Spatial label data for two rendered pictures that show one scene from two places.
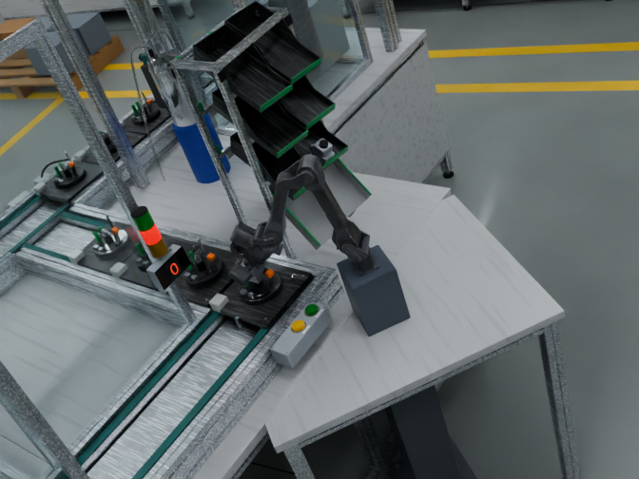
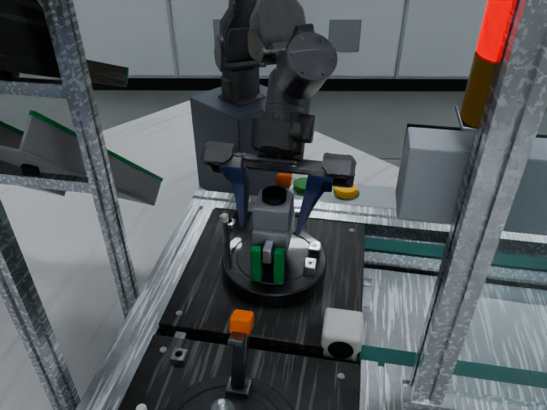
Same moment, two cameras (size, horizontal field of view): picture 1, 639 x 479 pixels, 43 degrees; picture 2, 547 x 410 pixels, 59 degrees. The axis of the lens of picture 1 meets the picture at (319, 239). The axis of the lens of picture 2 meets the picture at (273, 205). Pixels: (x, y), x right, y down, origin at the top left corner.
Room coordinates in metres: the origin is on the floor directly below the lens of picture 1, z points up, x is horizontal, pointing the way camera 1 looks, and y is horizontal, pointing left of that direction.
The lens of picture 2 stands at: (2.31, 0.61, 1.42)
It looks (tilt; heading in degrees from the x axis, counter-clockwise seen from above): 35 degrees down; 232
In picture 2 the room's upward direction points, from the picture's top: straight up
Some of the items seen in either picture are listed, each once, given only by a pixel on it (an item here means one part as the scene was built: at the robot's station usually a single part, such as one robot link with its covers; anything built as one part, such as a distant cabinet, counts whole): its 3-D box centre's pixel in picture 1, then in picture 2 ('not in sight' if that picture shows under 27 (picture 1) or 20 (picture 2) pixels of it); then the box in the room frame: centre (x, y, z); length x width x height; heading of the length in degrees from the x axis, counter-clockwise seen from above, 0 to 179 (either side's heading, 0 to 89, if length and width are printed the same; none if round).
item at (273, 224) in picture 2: (249, 268); (273, 220); (2.02, 0.24, 1.06); 0.08 x 0.04 x 0.07; 43
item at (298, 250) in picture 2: (260, 287); (273, 262); (2.01, 0.23, 0.98); 0.14 x 0.14 x 0.02
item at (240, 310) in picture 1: (261, 292); (273, 272); (2.01, 0.23, 0.96); 0.24 x 0.24 x 0.02; 42
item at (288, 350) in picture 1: (301, 334); (343, 206); (1.80, 0.15, 0.93); 0.21 x 0.07 x 0.06; 132
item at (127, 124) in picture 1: (143, 109); not in sight; (3.52, 0.56, 1.01); 0.24 x 0.24 x 0.13; 42
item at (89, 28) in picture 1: (39, 54); not in sight; (7.21, 1.78, 0.20); 1.20 x 0.80 x 0.41; 52
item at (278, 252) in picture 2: not in sight; (279, 266); (2.04, 0.27, 1.01); 0.01 x 0.01 x 0.05; 42
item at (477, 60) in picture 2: (157, 245); (502, 89); (1.97, 0.45, 1.29); 0.05 x 0.05 x 0.05
